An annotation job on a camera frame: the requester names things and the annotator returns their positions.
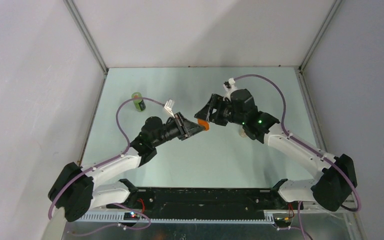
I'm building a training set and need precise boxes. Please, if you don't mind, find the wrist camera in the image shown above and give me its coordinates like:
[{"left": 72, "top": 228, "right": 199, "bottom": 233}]
[
  {"left": 163, "top": 99, "right": 175, "bottom": 118},
  {"left": 223, "top": 77, "right": 238, "bottom": 100}
]

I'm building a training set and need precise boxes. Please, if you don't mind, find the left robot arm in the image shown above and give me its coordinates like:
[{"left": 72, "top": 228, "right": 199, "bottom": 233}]
[{"left": 48, "top": 112, "right": 209, "bottom": 222}]

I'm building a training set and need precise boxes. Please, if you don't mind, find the green pill bottle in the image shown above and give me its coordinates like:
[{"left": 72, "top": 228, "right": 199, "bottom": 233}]
[{"left": 131, "top": 92, "right": 146, "bottom": 112}]

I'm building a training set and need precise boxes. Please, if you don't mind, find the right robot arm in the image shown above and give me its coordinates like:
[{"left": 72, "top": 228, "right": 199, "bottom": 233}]
[{"left": 194, "top": 89, "right": 358, "bottom": 212}]

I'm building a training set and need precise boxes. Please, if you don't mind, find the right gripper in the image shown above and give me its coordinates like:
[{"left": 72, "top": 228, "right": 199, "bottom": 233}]
[{"left": 194, "top": 94, "right": 246, "bottom": 127}]

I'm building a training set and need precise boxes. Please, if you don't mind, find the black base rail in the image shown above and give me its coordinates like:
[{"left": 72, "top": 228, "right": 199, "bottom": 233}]
[{"left": 124, "top": 187, "right": 303, "bottom": 221}]

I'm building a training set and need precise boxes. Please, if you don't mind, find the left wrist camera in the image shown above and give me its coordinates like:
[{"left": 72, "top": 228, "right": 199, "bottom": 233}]
[{"left": 163, "top": 99, "right": 175, "bottom": 118}]

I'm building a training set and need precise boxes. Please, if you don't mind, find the clear pill bottle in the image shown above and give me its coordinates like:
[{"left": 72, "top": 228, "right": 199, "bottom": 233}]
[{"left": 239, "top": 129, "right": 247, "bottom": 138}]

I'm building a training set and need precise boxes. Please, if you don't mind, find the orange pill box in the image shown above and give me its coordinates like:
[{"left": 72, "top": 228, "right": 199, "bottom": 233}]
[{"left": 197, "top": 119, "right": 210, "bottom": 131}]

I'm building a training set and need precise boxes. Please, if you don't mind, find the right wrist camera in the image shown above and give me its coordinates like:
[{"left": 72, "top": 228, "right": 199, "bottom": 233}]
[{"left": 223, "top": 77, "right": 238, "bottom": 100}]

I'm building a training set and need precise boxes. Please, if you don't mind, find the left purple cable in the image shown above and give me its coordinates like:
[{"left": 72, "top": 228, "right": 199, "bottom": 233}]
[{"left": 47, "top": 97, "right": 166, "bottom": 229}]

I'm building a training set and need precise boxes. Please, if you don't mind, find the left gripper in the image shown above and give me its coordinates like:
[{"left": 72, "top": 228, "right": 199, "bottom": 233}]
[{"left": 152, "top": 112, "right": 206, "bottom": 148}]

